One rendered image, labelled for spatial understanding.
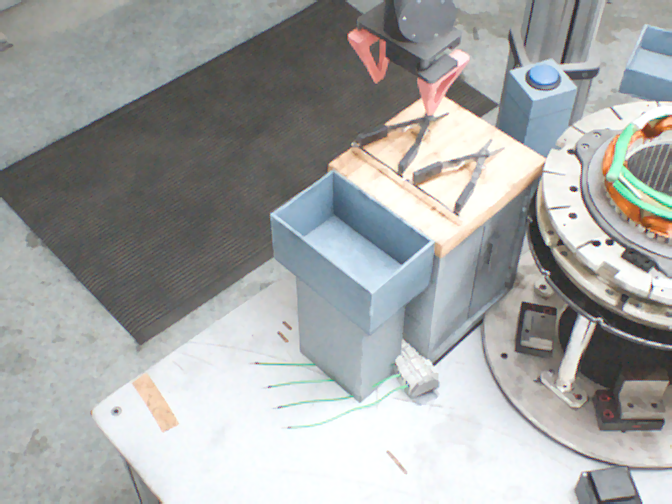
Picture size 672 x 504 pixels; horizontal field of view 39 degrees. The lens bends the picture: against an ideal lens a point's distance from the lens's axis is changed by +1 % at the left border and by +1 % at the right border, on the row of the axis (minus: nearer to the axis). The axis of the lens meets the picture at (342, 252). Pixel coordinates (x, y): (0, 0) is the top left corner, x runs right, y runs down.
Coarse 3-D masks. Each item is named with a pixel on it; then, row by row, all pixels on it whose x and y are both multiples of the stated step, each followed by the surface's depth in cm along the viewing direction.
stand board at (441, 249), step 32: (448, 128) 121; (480, 128) 121; (352, 160) 117; (384, 160) 117; (416, 160) 117; (512, 160) 117; (544, 160) 117; (384, 192) 114; (448, 192) 114; (480, 192) 114; (512, 192) 115; (416, 224) 111; (448, 224) 111; (480, 224) 113
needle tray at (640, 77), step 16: (656, 32) 135; (640, 48) 138; (656, 48) 137; (640, 64) 136; (656, 64) 136; (624, 80) 130; (640, 80) 129; (656, 80) 128; (640, 96) 131; (656, 96) 130
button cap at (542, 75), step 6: (534, 66) 132; (540, 66) 132; (546, 66) 132; (534, 72) 131; (540, 72) 131; (546, 72) 131; (552, 72) 131; (534, 78) 131; (540, 78) 131; (546, 78) 131; (552, 78) 131; (540, 84) 131; (546, 84) 130; (552, 84) 131
